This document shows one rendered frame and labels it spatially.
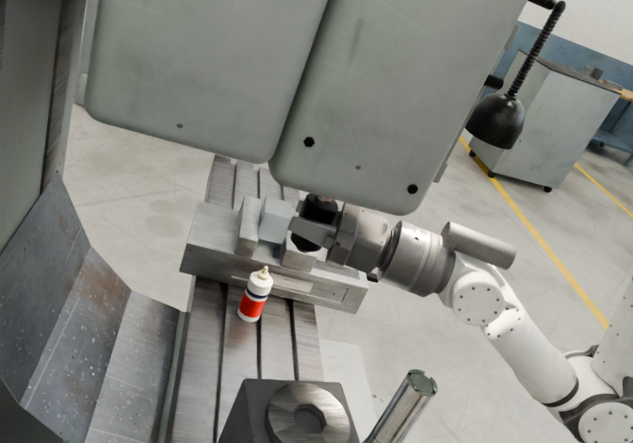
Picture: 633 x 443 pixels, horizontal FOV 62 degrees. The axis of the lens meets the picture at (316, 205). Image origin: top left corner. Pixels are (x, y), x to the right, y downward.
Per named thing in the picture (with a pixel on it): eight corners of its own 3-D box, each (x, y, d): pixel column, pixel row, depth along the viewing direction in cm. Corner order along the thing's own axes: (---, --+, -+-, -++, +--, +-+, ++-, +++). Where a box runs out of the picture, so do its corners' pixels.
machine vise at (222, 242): (348, 268, 117) (366, 228, 111) (356, 315, 104) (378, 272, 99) (190, 227, 109) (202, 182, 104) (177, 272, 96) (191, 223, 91)
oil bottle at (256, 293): (259, 308, 96) (277, 261, 91) (259, 324, 92) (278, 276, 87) (237, 303, 95) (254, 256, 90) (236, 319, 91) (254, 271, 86)
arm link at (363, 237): (351, 182, 76) (429, 212, 76) (329, 236, 80) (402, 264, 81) (342, 223, 65) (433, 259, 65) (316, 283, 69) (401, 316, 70)
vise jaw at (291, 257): (307, 229, 111) (314, 213, 109) (310, 273, 98) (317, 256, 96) (280, 221, 109) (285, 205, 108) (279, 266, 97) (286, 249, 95)
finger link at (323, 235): (294, 210, 70) (338, 228, 70) (286, 230, 71) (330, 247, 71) (292, 216, 68) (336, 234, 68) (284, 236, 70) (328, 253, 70)
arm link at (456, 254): (401, 271, 79) (472, 299, 79) (405, 309, 68) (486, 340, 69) (433, 205, 75) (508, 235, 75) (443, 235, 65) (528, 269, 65)
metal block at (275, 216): (282, 227, 105) (292, 203, 102) (282, 244, 100) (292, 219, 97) (257, 221, 104) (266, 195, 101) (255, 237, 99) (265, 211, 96)
